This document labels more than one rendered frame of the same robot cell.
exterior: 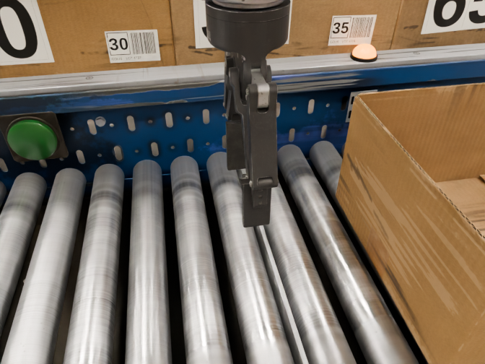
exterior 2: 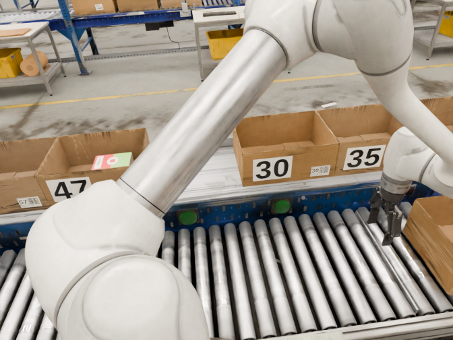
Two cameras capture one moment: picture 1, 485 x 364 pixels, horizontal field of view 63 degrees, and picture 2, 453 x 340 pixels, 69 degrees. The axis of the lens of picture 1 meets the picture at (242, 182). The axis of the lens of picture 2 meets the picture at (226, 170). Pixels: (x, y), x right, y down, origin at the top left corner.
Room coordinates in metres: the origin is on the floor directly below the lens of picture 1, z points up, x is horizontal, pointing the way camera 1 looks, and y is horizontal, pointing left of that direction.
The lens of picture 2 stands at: (-0.48, 0.44, 1.77)
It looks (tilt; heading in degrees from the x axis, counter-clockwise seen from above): 37 degrees down; 6
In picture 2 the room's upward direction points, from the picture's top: 4 degrees counter-clockwise
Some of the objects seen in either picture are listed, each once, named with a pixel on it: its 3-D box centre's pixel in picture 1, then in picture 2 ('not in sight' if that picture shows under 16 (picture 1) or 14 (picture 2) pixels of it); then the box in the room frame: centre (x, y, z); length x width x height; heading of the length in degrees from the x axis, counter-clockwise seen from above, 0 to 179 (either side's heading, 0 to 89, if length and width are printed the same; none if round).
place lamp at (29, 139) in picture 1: (32, 141); (282, 207); (0.53, 0.33, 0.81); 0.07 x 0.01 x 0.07; 101
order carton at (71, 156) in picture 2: not in sight; (101, 166); (0.60, 1.10, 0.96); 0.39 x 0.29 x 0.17; 101
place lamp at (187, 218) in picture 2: not in sight; (188, 218); (0.45, 0.72, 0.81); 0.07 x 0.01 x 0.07; 101
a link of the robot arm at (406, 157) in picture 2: not in sight; (409, 153); (0.36, -0.01, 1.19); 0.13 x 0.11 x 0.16; 44
